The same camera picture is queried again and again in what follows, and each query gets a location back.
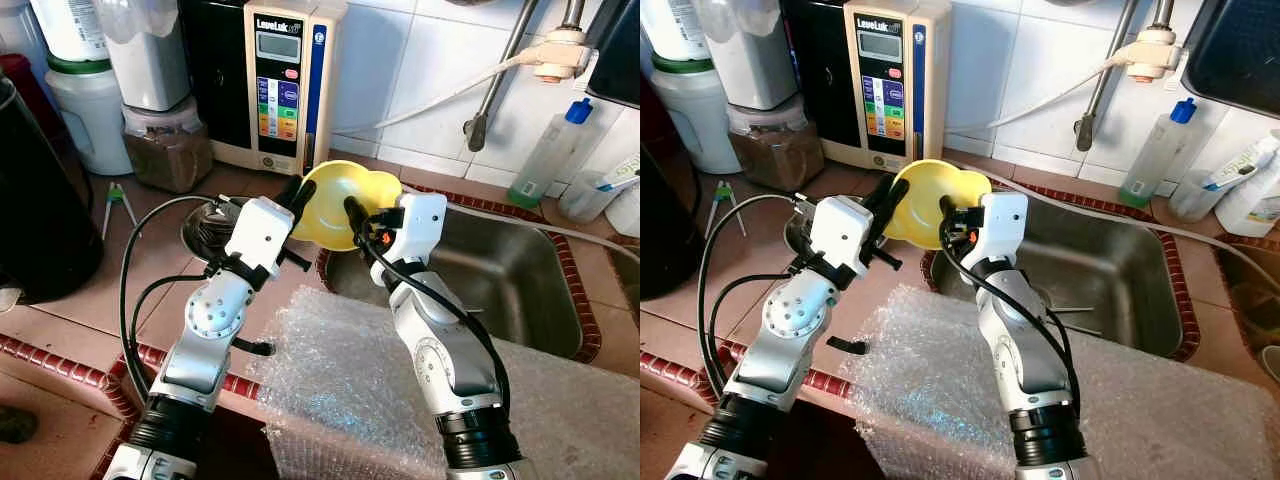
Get green white training chopsticks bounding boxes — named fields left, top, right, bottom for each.
left=703, top=180, right=746, bottom=241
left=100, top=180, right=141, bottom=241

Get dark red container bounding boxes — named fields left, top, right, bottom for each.
left=640, top=75, right=691, bottom=171
left=0, top=52, right=61, bottom=151

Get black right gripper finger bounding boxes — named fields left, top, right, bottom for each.
left=937, top=195, right=967, bottom=257
left=342, top=196, right=377, bottom=263

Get yellow plastic bowl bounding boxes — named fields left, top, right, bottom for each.
left=290, top=160, right=404, bottom=252
left=885, top=159, right=993, bottom=251

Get black kettle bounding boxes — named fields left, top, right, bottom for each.
left=0, top=75, right=105, bottom=306
left=640, top=105, right=701, bottom=301

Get thick white hose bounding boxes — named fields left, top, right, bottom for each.
left=945, top=50, right=1141, bottom=136
left=330, top=50, right=546, bottom=136

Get large steel sink basin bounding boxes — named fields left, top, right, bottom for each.
left=318, top=185, right=603, bottom=363
left=920, top=185, right=1186, bottom=361

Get clear bubble wrap sheet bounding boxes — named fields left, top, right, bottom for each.
left=245, top=285, right=641, bottom=480
left=840, top=285, right=1280, bottom=480

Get jar of brown powder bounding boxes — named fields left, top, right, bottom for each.
left=120, top=97, right=214, bottom=194
left=727, top=97, right=826, bottom=193

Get white jug green lid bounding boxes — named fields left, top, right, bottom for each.
left=42, top=55, right=136, bottom=178
left=650, top=55, right=741, bottom=176

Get clear bottle blue cap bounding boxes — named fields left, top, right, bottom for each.
left=1117, top=97, right=1198, bottom=209
left=505, top=97, right=595, bottom=209

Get white plastic container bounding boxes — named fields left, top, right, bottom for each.
left=700, top=0, right=796, bottom=111
left=95, top=0, right=193, bottom=113

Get cream water ionizer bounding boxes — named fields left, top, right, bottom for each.
left=178, top=0, right=350, bottom=178
left=780, top=0, right=953, bottom=176

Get grey metal pipe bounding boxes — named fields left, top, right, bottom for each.
left=1075, top=0, right=1141, bottom=153
left=463, top=0, right=541, bottom=153

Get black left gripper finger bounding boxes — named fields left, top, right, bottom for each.
left=283, top=177, right=319, bottom=243
left=862, top=174, right=909, bottom=246

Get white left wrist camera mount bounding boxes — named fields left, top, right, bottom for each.
left=224, top=196, right=297, bottom=279
left=807, top=195, right=881, bottom=281

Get thin white hose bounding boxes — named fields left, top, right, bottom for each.
left=340, top=150, right=641, bottom=263
left=950, top=150, right=1231, bottom=251

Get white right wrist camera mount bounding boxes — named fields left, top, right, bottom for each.
left=975, top=190, right=1031, bottom=266
left=383, top=192, right=449, bottom=269

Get white printed bottle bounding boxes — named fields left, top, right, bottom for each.
left=603, top=150, right=641, bottom=239
left=1213, top=130, right=1280, bottom=239

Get white labelled bottle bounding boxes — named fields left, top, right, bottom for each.
left=28, top=0, right=111, bottom=63
left=640, top=0, right=716, bottom=63

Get cream tap diverter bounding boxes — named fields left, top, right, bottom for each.
left=530, top=28, right=591, bottom=83
left=1125, top=28, right=1181, bottom=81

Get black tray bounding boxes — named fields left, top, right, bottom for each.
left=585, top=0, right=641, bottom=109
left=1180, top=0, right=1280, bottom=121

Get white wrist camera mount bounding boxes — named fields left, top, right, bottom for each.
left=224, top=196, right=297, bottom=279
left=807, top=195, right=881, bottom=281
left=383, top=192, right=449, bottom=269
left=975, top=190, right=1031, bottom=266

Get steel bowl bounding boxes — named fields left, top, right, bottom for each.
left=783, top=200, right=831, bottom=253
left=180, top=197, right=251, bottom=257

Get clear plastic cup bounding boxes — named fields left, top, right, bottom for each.
left=558, top=170, right=613, bottom=223
left=1168, top=170, right=1221, bottom=223

